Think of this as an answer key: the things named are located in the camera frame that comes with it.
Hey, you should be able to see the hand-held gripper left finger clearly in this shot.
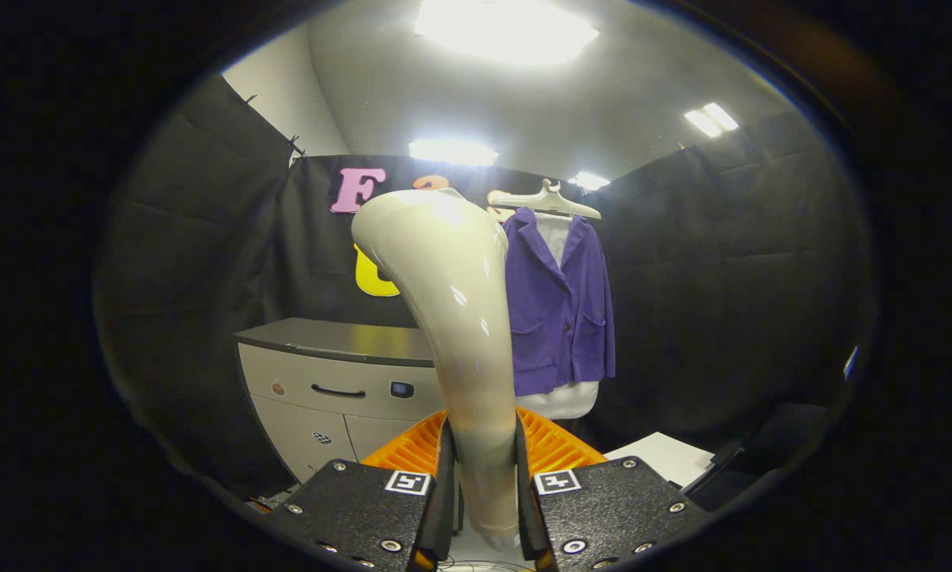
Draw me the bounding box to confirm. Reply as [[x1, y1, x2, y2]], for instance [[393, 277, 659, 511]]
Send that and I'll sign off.
[[268, 408, 456, 572]]

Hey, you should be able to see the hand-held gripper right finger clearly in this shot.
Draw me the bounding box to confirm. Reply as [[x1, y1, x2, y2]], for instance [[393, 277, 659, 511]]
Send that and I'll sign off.
[[514, 407, 711, 572]]

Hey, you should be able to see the white shirt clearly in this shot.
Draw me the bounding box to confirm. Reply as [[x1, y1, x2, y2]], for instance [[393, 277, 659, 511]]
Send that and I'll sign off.
[[514, 213, 602, 420]]

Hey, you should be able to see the purple corduroy jacket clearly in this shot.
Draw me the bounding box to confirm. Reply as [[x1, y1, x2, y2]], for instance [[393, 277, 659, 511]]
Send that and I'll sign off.
[[501, 208, 617, 398]]

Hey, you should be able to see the white garment steamer head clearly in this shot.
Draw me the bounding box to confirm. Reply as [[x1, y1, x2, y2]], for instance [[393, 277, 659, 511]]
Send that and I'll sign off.
[[351, 188, 522, 549]]

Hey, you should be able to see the white plastic clothes hanger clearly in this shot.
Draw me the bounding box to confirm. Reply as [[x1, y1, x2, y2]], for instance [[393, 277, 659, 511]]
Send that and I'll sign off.
[[486, 179, 602, 221]]

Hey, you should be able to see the grey cabinet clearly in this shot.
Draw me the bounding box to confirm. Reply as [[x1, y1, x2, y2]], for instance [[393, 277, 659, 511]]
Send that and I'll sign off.
[[234, 318, 465, 485]]

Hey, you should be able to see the black backdrop cloth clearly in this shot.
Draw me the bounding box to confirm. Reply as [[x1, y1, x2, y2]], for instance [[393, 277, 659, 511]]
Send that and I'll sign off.
[[273, 155, 628, 330], [95, 73, 306, 497], [579, 111, 874, 454]]

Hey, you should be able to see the double ceiling light panel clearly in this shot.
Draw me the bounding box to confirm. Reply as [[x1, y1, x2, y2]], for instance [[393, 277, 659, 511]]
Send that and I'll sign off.
[[683, 102, 740, 139]]

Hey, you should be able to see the large ceiling light panel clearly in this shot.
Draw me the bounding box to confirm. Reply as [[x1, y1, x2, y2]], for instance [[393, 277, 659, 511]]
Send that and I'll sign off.
[[412, 0, 601, 66]]

